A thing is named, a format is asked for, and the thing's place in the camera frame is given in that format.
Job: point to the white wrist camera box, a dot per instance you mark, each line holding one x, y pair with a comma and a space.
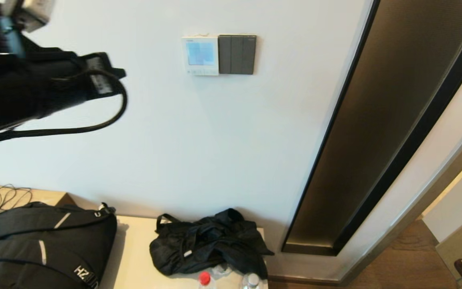
34, 12

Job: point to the dark grey switch panel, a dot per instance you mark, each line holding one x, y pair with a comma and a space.
237, 55

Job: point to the black cloth bag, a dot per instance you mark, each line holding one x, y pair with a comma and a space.
207, 245

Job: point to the red cap water bottle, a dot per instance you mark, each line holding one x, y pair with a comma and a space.
205, 278

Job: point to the black backpack grey stripes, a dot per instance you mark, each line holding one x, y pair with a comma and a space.
34, 249

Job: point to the light wooden desk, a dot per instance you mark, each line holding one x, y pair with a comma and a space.
44, 196

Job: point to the white wall thermostat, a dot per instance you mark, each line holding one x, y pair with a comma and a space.
201, 54

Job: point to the grey cap clear water bottle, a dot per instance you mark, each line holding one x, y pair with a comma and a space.
252, 281

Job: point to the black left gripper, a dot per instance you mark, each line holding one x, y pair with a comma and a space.
66, 84

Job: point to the grey door frame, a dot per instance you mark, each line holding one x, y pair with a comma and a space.
435, 182

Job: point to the bronze glass panel black frame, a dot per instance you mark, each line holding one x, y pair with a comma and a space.
375, 120

